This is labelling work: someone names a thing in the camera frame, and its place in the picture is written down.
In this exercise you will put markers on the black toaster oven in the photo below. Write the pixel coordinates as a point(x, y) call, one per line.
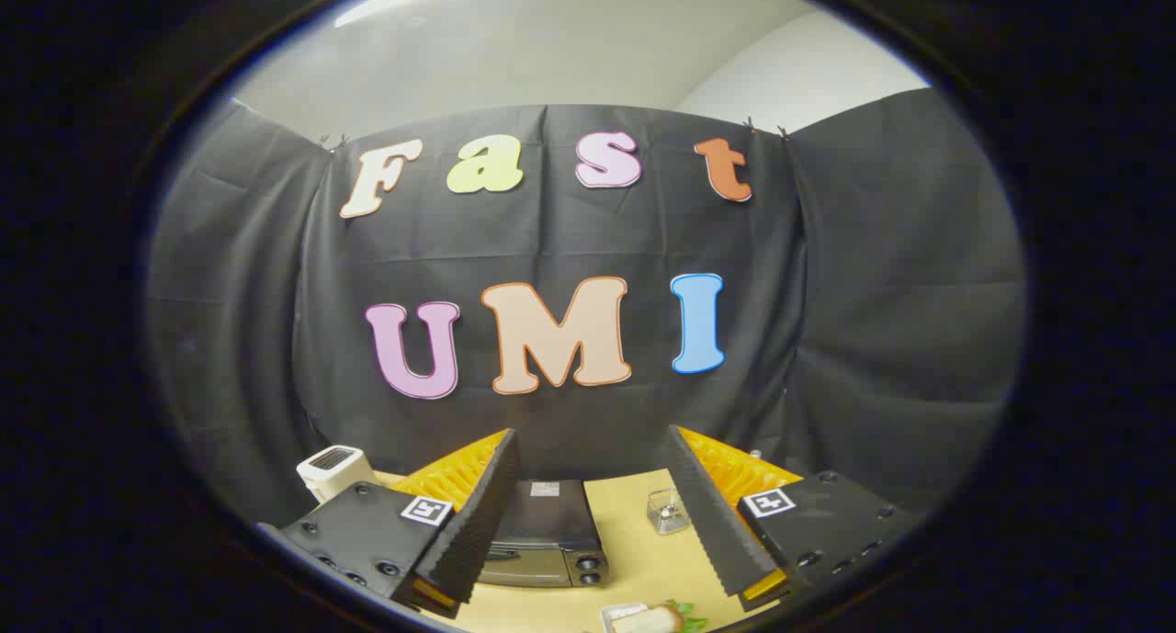
point(547, 523)

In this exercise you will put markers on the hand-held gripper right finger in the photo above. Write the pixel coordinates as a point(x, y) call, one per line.
point(707, 514)

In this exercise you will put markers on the lettuce sandwich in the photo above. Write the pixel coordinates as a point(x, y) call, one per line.
point(648, 620)

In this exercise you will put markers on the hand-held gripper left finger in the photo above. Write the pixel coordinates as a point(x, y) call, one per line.
point(487, 514)

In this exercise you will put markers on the white plastic tray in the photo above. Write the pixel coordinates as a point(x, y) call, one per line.
point(614, 610)

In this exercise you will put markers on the white bread toaster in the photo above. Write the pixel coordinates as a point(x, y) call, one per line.
point(331, 475)

